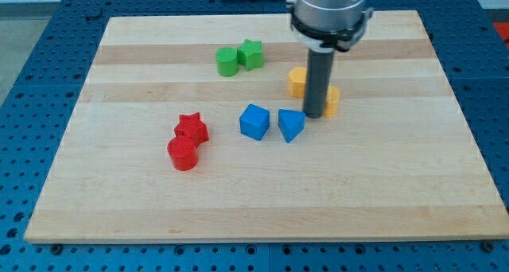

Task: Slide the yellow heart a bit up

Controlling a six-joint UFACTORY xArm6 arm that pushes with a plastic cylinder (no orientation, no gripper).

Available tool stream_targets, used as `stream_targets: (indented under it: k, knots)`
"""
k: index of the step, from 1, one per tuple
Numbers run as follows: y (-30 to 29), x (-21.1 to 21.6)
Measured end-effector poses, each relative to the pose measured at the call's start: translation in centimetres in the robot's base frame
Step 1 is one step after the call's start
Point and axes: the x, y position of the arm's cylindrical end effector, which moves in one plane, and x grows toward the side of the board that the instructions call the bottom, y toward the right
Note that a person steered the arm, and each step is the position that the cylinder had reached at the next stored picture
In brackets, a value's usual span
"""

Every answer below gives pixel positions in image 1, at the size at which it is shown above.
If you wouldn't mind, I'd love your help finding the light wooden board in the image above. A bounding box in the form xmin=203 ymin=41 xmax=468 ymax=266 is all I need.
xmin=25 ymin=10 xmax=508 ymax=244

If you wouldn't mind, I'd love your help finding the green star block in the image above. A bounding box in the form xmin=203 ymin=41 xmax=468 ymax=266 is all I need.
xmin=237 ymin=39 xmax=264 ymax=71

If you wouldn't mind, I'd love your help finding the red star block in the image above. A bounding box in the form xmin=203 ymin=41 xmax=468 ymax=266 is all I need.
xmin=174 ymin=112 xmax=209 ymax=147

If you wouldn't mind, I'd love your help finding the blue cube block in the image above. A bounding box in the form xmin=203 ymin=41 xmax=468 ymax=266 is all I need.
xmin=239 ymin=104 xmax=270 ymax=141

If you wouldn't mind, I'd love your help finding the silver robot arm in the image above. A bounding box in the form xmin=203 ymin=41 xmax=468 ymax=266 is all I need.
xmin=286 ymin=0 xmax=373 ymax=119

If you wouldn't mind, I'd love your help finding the yellow hexagon block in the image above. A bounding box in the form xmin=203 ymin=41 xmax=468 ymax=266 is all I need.
xmin=287 ymin=67 xmax=307 ymax=99

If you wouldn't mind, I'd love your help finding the green cylinder block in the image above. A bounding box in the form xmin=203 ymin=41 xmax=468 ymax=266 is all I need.
xmin=216 ymin=47 xmax=239 ymax=77

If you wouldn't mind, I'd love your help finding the blue triangle block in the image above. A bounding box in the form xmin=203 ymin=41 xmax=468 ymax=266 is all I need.
xmin=278 ymin=109 xmax=305 ymax=143

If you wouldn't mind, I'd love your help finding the red cylinder block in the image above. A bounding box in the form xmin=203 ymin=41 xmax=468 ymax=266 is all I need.
xmin=167 ymin=136 xmax=198 ymax=171

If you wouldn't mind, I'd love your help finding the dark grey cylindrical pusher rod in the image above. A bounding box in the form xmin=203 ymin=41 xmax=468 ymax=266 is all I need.
xmin=303 ymin=49 xmax=335 ymax=119

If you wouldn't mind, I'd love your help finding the yellow heart block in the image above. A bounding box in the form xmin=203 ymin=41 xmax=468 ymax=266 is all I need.
xmin=323 ymin=86 xmax=340 ymax=118

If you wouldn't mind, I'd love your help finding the red object at edge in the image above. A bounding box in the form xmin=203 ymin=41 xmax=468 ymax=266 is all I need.
xmin=493 ymin=22 xmax=509 ymax=47

